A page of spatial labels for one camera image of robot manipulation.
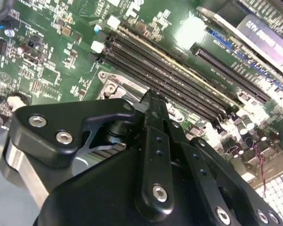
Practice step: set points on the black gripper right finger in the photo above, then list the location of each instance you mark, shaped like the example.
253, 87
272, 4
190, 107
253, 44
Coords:
202, 169

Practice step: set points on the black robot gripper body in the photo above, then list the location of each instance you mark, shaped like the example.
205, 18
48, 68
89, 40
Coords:
96, 200

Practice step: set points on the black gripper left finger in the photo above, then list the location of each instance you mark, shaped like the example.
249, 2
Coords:
158, 164

